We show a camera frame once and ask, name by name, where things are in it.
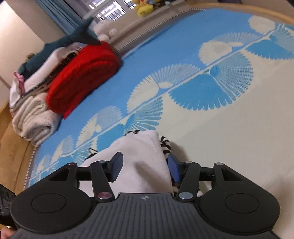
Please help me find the blue white patterned bed mat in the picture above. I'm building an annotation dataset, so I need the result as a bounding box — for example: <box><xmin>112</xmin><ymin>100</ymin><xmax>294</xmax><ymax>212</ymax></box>
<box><xmin>23</xmin><ymin>7</ymin><xmax>294</xmax><ymax>239</ymax></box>

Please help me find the white plush toy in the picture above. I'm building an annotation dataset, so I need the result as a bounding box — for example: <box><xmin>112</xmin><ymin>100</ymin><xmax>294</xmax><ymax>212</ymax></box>
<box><xmin>93</xmin><ymin>23</ymin><xmax>119</xmax><ymax>43</ymax></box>

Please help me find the yellow plush toy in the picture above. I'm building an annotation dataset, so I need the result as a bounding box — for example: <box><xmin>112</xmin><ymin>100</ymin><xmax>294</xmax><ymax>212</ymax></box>
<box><xmin>134</xmin><ymin>0</ymin><xmax>155</xmax><ymax>17</ymax></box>

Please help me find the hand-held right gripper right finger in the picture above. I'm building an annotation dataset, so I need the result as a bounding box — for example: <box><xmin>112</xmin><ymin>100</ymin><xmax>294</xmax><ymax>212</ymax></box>
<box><xmin>168</xmin><ymin>154</ymin><xmax>240</xmax><ymax>202</ymax></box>

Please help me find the white black striped sweater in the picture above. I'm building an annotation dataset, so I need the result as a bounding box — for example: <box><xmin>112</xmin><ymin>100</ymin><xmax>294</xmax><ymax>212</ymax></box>
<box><xmin>78</xmin><ymin>130</ymin><xmax>205</xmax><ymax>198</ymax></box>

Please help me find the cream folded towel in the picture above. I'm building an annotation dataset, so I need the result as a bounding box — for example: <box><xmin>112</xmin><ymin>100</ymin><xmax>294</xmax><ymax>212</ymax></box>
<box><xmin>11</xmin><ymin>92</ymin><xmax>62</xmax><ymax>147</ymax></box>

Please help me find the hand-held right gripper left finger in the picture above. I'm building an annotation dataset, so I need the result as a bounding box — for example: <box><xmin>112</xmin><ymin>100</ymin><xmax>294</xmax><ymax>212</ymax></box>
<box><xmin>49</xmin><ymin>152</ymin><xmax>124</xmax><ymax>202</ymax></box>

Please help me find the pink white cloth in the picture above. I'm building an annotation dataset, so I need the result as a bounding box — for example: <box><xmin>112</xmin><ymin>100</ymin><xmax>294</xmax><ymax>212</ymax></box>
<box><xmin>9</xmin><ymin>72</ymin><xmax>26</xmax><ymax>108</ymax></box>

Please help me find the blue curtain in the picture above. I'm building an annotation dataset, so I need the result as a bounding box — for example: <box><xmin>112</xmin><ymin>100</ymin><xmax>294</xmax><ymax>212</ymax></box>
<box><xmin>34</xmin><ymin>0</ymin><xmax>90</xmax><ymax>35</ymax></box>

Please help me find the dark teal shark plush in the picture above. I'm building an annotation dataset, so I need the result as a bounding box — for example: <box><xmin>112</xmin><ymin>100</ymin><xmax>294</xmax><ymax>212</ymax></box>
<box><xmin>18</xmin><ymin>17</ymin><xmax>102</xmax><ymax>75</ymax></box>

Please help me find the red folded blanket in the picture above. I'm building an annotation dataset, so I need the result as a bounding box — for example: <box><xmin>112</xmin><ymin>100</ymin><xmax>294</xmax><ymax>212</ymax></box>
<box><xmin>46</xmin><ymin>41</ymin><xmax>122</xmax><ymax>119</ymax></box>

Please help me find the white window seat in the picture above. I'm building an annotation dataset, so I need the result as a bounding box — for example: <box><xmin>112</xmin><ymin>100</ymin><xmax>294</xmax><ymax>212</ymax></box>
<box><xmin>92</xmin><ymin>0</ymin><xmax>200</xmax><ymax>52</ymax></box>

